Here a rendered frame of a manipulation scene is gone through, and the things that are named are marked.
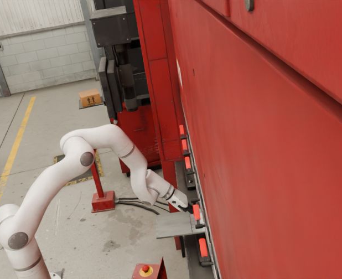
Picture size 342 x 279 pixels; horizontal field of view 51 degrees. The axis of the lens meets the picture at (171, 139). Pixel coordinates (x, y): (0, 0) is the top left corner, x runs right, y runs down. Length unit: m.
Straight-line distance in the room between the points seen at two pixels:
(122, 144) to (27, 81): 7.33
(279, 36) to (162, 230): 1.73
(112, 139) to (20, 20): 7.16
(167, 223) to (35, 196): 0.73
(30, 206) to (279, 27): 1.37
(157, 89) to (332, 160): 2.28
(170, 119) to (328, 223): 2.35
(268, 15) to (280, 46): 0.02
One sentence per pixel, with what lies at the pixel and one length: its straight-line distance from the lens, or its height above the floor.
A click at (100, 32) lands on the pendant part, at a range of 2.51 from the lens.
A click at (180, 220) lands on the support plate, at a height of 1.00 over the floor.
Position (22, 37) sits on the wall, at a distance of 8.58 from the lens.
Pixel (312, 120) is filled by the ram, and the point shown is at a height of 2.13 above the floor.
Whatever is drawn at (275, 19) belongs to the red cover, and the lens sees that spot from 0.17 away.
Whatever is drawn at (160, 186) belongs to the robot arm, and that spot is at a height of 1.26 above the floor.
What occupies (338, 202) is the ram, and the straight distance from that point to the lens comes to 0.18.
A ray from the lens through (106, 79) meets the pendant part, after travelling 2.56.
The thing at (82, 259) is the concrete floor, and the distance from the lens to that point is 3.38.
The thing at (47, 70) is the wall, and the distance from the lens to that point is 8.66.
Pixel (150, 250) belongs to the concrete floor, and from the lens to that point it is 3.25.
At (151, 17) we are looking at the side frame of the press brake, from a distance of 2.33.
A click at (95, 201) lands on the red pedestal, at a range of 3.79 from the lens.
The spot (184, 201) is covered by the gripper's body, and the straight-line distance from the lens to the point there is 1.79.
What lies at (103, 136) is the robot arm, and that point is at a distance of 1.49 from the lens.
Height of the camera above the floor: 2.21
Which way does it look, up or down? 26 degrees down
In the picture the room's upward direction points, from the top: 9 degrees counter-clockwise
